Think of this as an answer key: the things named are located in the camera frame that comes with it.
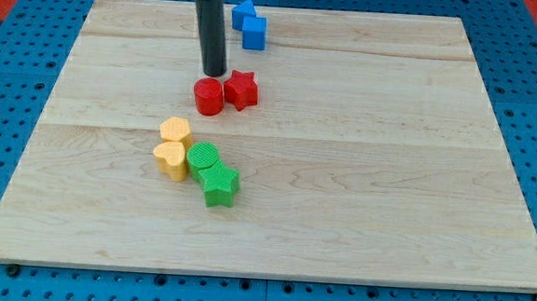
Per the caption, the green star block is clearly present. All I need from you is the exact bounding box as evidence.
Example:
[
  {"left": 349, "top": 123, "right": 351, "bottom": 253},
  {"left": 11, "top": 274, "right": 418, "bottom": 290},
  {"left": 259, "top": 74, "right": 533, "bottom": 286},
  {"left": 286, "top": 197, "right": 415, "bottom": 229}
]
[{"left": 199, "top": 159, "right": 241, "bottom": 208}]

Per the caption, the green cylinder block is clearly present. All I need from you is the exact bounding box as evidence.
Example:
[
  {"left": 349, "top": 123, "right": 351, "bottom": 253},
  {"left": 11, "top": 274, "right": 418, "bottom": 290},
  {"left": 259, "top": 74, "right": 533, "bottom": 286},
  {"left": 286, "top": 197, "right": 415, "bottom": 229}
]
[{"left": 186, "top": 142, "right": 220, "bottom": 182}]

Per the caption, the red star block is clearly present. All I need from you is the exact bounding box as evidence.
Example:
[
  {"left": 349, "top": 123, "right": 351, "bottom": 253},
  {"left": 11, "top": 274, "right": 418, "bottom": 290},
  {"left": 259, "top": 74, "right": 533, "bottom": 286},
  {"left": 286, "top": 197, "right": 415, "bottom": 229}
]
[{"left": 223, "top": 70, "right": 259, "bottom": 111}]

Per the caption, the red cylinder block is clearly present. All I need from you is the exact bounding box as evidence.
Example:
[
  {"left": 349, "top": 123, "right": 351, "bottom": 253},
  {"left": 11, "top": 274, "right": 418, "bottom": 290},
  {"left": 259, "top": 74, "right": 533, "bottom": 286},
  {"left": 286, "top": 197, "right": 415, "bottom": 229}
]
[{"left": 194, "top": 77, "right": 224, "bottom": 116}]

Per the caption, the yellow pentagon block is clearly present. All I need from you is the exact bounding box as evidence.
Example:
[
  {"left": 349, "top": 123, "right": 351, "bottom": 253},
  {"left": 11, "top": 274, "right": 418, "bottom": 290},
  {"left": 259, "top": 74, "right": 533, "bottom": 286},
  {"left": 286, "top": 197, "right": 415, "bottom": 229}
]
[{"left": 159, "top": 116, "right": 194, "bottom": 151}]

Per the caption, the yellow heart block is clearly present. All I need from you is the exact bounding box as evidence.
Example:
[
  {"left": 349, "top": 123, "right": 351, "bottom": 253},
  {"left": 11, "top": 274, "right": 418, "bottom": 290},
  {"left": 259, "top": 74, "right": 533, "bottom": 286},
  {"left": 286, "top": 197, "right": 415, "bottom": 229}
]
[{"left": 153, "top": 142, "right": 188, "bottom": 182}]

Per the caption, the light wooden board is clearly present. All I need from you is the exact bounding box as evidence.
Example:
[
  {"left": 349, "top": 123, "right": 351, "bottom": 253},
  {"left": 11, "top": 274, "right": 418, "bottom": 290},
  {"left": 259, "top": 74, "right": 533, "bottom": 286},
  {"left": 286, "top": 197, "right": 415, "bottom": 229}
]
[{"left": 0, "top": 0, "right": 537, "bottom": 293}]

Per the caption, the blue cube block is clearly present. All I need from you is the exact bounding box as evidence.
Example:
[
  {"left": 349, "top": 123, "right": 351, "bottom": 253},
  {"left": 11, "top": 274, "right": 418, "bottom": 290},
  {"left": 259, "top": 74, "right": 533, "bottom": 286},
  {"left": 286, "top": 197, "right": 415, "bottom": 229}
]
[{"left": 242, "top": 16, "right": 267, "bottom": 50}]

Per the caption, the blue triangle block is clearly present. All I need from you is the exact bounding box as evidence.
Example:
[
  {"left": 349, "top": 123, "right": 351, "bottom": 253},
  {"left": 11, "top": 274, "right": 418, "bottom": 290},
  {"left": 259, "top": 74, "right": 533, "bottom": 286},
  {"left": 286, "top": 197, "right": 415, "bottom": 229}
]
[{"left": 231, "top": 0, "right": 257, "bottom": 31}]

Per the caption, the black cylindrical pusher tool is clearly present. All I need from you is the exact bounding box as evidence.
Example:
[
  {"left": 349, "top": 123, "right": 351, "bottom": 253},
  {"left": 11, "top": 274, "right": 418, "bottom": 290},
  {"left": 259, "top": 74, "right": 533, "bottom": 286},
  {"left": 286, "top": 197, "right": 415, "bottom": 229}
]
[{"left": 195, "top": 0, "right": 227, "bottom": 77}]

